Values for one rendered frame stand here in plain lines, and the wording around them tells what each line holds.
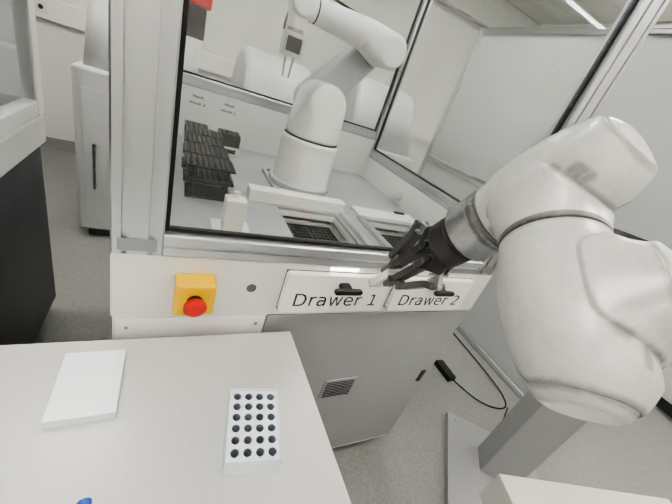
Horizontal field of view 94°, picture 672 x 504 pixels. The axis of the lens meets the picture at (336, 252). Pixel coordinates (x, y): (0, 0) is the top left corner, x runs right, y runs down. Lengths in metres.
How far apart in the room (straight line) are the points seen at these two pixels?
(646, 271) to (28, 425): 0.74
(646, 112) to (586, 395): 2.08
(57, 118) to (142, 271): 3.39
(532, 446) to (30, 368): 1.64
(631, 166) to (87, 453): 0.73
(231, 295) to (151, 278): 0.16
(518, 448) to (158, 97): 1.70
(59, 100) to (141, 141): 3.40
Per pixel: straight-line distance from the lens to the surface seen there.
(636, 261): 0.33
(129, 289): 0.71
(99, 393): 0.67
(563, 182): 0.38
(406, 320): 1.03
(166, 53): 0.56
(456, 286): 1.02
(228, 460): 0.58
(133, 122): 0.57
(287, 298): 0.74
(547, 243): 0.34
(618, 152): 0.39
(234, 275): 0.69
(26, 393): 0.71
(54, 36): 3.89
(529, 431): 1.67
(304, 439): 0.65
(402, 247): 0.59
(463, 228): 0.45
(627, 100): 2.37
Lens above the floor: 1.30
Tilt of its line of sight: 26 degrees down
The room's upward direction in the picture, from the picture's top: 20 degrees clockwise
